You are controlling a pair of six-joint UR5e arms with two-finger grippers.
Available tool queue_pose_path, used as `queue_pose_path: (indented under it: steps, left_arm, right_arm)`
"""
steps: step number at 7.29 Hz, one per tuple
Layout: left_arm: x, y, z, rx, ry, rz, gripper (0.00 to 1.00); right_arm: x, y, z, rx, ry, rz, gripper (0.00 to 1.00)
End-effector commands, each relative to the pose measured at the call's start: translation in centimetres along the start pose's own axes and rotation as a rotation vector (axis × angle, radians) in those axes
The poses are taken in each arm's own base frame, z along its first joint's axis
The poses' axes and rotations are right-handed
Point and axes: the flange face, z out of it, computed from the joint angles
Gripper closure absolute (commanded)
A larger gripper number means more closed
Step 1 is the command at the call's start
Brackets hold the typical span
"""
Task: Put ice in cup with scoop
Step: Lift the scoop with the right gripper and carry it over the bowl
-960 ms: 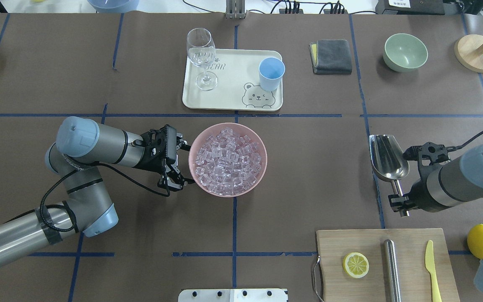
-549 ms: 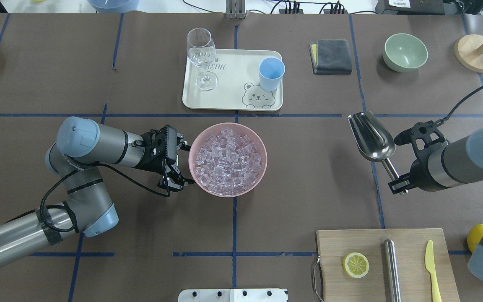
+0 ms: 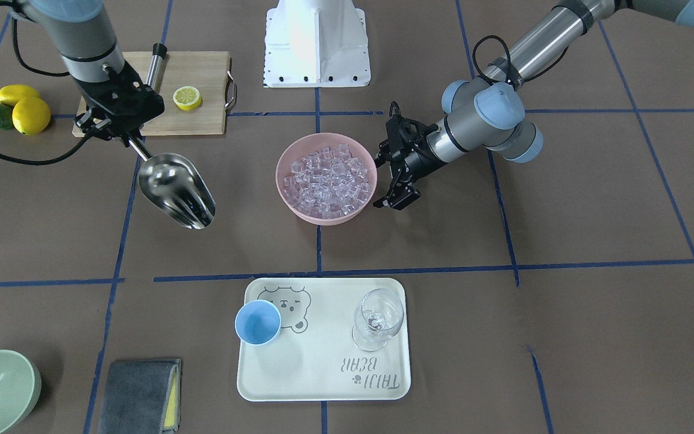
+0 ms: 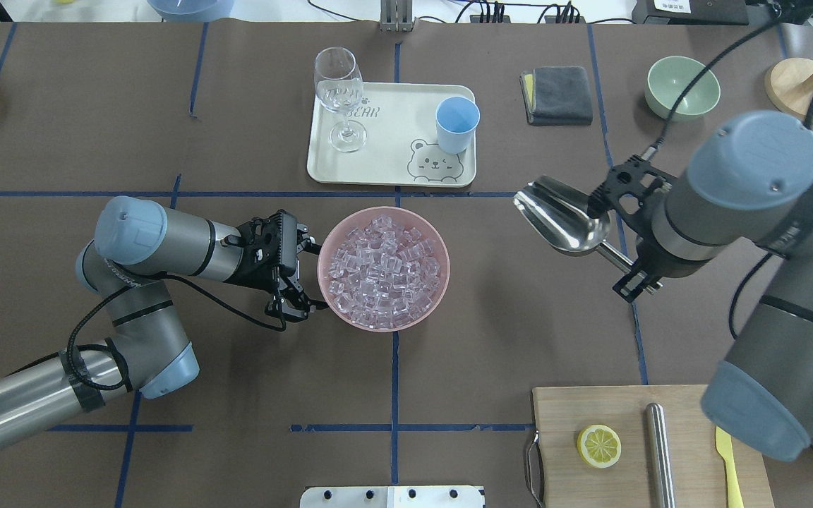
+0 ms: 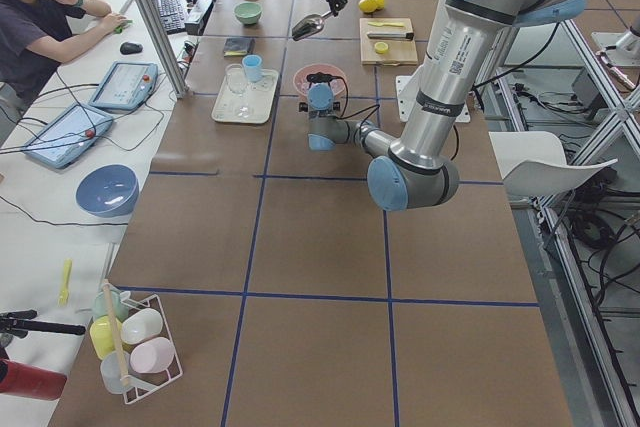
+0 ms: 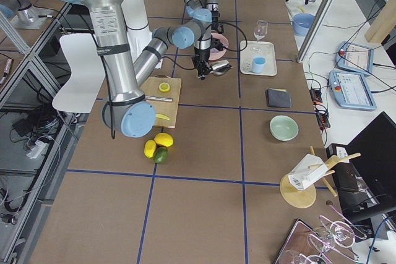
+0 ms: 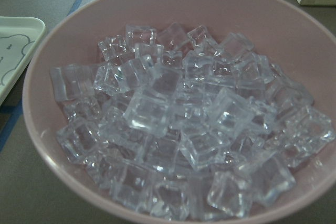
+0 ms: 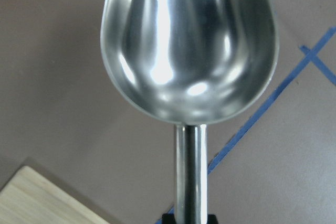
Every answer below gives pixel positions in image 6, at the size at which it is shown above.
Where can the pink bowl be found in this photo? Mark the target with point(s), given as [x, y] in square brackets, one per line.
[218, 46]

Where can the blue basin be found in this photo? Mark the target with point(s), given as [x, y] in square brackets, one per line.
[302, 23]

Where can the black power strip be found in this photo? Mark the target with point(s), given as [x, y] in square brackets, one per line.
[322, 114]

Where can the blue teach pendant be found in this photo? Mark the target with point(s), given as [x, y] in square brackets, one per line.
[351, 90]
[355, 58]

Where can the hanging wine glasses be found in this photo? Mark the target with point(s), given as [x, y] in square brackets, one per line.
[330, 242]

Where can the blue teach pendant far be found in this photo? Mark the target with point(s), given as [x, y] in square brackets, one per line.
[355, 58]

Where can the cream bear tray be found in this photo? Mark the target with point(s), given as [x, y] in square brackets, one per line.
[267, 50]

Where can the clear wine glass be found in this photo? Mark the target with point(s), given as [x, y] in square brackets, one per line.
[260, 32]

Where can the black monitor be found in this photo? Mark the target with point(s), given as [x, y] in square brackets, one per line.
[376, 165]

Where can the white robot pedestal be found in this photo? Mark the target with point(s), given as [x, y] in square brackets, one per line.
[137, 28]

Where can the lemon half slice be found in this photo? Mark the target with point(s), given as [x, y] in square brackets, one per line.
[164, 87]

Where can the green lime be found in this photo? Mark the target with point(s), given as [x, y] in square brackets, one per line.
[160, 155]

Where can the light blue cup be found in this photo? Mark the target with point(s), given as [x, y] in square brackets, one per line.
[258, 63]

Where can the green bowl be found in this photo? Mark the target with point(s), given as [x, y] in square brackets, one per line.
[283, 128]

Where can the wooden cup stand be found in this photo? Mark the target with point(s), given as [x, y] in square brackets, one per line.
[306, 198]

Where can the metal rod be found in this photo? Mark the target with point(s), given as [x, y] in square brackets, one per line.
[158, 98]

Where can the whole yellow lemon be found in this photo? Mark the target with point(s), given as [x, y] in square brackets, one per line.
[164, 139]

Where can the grey folded cloth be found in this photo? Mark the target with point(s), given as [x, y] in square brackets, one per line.
[278, 98]

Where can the white carton on stand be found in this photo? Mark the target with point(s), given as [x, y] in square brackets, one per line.
[309, 170]

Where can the wooden cutting board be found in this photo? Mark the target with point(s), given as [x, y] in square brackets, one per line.
[150, 87]

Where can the blue teach pendant near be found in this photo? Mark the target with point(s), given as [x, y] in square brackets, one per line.
[351, 90]

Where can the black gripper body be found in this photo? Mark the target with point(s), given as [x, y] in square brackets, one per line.
[215, 28]
[200, 60]

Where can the metal ice scoop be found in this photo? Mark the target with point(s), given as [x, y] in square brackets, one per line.
[219, 68]

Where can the yellow plastic knife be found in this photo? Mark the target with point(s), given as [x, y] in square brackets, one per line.
[162, 116]

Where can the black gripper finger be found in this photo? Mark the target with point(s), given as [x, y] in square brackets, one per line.
[202, 75]

